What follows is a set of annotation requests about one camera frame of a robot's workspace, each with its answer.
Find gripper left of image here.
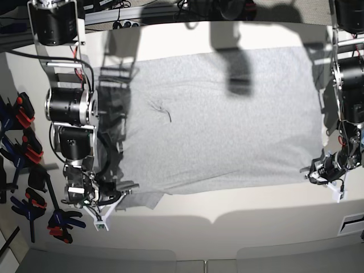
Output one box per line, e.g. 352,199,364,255
63,164,139,231

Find gripper right of image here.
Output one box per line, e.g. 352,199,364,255
300,142,363,203

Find grey T-shirt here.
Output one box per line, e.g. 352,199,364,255
111,47,322,209

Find large black bar clamp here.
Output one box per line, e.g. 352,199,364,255
28,166,86,244

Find blue orange bar clamp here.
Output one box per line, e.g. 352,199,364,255
1,127,43,193
10,187,47,243
1,92,35,133

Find black strip at table edge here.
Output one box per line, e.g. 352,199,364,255
0,226,20,257

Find upper blue orange bar clamp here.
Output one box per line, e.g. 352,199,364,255
1,92,35,133

